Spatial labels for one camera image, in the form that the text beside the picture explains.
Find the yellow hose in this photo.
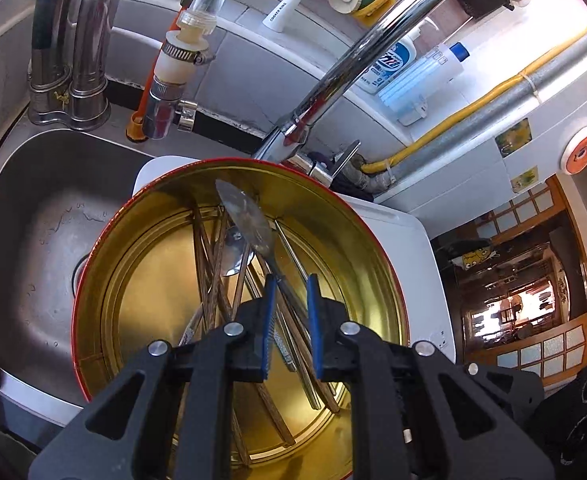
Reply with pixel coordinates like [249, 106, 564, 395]
[361, 20, 587, 175]

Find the yellow cartoon bag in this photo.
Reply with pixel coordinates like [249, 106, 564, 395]
[461, 249, 494, 272]

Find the clear bottle blue liquid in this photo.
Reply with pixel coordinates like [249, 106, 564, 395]
[379, 41, 471, 113]

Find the chrome kitchen faucet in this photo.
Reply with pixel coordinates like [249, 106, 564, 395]
[252, 0, 474, 181]

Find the small white container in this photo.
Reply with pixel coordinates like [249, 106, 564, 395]
[398, 95, 429, 127]

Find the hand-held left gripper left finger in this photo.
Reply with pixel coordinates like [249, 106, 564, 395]
[28, 274, 279, 480]

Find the clear faucet water filter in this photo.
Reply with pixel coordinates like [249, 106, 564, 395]
[144, 0, 254, 141]

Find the grey metal pipe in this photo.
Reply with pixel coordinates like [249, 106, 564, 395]
[346, 25, 587, 196]

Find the grey plastic spoon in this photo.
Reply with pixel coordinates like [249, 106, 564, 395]
[216, 179, 299, 321]

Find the red round tin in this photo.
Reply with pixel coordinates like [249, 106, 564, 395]
[71, 158, 408, 480]

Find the orange white wall hook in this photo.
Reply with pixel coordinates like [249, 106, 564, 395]
[558, 110, 587, 176]

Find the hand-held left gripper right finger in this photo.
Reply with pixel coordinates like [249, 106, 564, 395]
[306, 273, 557, 480]

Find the wooden glass panel door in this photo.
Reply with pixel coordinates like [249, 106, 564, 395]
[438, 175, 587, 391]

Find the orange hose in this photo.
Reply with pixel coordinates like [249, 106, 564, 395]
[126, 5, 184, 145]

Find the white plastic board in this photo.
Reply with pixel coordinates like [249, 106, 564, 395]
[132, 156, 457, 361]

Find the metal spoon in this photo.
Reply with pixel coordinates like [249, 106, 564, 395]
[180, 226, 254, 347]

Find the stainless steel sink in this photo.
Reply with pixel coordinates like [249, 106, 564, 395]
[0, 127, 157, 411]

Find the yellow green wall sticker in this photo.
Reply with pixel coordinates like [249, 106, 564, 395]
[495, 119, 531, 157]
[509, 166, 539, 193]

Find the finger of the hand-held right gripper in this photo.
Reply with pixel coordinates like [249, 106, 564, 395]
[459, 360, 545, 413]

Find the white detergent bottle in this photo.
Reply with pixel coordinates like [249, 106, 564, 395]
[357, 20, 437, 95]

